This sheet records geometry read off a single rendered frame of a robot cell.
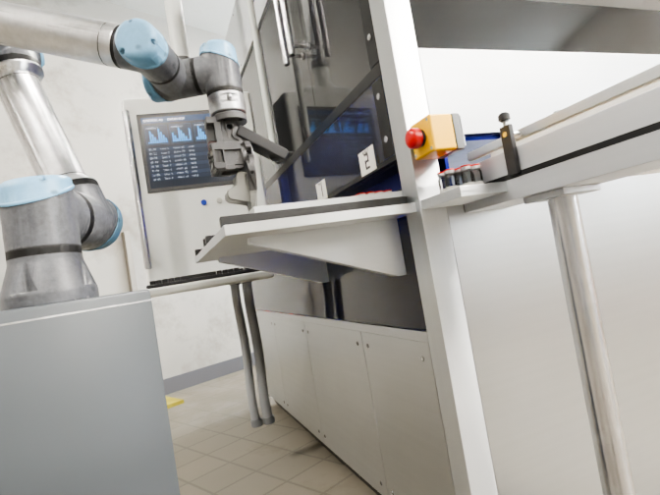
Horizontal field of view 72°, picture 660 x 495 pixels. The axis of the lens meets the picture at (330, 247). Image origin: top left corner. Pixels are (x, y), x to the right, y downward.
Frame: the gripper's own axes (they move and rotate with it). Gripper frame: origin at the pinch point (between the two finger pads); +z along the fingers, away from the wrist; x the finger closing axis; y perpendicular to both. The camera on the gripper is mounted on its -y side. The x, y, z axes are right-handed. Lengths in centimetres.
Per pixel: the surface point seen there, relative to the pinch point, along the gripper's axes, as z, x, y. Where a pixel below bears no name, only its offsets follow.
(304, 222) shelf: 5.1, 11.1, -6.6
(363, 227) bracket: 7.0, 2.6, -22.8
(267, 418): 71, -97, -13
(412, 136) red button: -7.7, 19.3, -28.1
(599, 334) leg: 34, 35, -48
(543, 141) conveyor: 0, 36, -42
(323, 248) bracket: 10.3, 2.6, -12.6
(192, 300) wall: 22, -316, -6
